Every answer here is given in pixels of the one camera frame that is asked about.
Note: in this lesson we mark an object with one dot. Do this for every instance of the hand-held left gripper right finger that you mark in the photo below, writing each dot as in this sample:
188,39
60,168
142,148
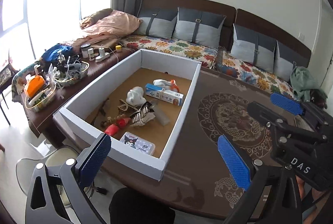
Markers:
234,164

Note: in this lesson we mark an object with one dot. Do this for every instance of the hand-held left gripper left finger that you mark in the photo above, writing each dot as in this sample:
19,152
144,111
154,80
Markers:
95,159

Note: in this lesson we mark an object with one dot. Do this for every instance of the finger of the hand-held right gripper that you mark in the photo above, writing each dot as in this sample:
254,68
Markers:
286,104
273,117

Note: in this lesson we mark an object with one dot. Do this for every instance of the clear plastic case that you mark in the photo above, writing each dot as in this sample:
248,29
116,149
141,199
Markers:
138,143

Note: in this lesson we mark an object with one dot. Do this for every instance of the gold rhinestone hair clip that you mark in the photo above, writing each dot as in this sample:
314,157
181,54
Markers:
127,107

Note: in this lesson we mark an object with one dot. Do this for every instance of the silver rhinestone hair claw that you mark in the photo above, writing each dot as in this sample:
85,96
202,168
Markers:
141,117

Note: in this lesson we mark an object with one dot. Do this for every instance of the white cardboard box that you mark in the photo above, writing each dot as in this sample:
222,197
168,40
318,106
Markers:
179,120

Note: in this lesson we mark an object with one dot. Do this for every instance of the white knit glove orange cuff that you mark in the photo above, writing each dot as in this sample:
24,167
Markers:
136,96
164,83

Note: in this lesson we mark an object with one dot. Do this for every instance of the blue white ointment carton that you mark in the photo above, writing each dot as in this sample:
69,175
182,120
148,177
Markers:
164,95

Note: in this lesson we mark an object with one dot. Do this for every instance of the person's right forearm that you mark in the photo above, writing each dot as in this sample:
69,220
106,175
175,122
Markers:
321,196

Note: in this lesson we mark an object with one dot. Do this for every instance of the clear tray of small items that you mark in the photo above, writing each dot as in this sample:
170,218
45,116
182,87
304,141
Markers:
40,100

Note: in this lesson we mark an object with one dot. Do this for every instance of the green towel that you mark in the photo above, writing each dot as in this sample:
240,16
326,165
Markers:
304,81

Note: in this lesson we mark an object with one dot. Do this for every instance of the dark brown bag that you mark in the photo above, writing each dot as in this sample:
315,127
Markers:
318,99

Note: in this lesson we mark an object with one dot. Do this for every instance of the clear acrylic chair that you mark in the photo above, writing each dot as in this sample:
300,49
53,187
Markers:
54,159

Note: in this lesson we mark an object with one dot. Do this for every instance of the floral sofa cover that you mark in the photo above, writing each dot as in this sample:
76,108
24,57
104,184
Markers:
169,49
255,78

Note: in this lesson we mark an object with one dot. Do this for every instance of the grey two-tone sofa cushion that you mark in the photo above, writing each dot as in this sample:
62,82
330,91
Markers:
156,25
285,62
199,28
252,49

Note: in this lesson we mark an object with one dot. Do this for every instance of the white door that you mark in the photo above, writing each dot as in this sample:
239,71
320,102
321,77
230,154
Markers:
327,44

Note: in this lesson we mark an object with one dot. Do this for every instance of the glass tray of clutter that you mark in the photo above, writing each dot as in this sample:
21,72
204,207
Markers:
71,74

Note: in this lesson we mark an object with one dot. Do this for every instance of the brown side table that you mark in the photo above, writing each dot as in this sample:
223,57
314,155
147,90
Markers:
109,67

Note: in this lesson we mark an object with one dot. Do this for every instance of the orange plastic case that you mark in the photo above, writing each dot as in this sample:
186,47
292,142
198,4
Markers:
33,84

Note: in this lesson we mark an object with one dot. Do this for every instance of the white power strip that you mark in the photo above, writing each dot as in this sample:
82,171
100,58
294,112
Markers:
102,58

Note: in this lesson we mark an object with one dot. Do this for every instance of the small white bottle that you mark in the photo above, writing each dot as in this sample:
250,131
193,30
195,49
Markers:
90,54

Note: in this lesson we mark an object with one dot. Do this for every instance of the white jar black lid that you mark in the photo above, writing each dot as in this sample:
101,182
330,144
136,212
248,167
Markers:
85,51

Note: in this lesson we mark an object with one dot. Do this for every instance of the yellow lid jar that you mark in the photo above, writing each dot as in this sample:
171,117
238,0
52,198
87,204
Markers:
118,49

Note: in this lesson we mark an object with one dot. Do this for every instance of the blue cloth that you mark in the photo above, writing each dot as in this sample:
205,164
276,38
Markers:
56,52

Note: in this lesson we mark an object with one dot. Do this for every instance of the peach blanket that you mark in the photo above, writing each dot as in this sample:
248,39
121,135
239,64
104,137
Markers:
111,26

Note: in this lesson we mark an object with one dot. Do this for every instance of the window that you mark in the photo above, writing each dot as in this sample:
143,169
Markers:
52,5

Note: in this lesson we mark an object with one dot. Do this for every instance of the white wall switch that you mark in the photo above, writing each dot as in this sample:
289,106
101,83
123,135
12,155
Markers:
302,36

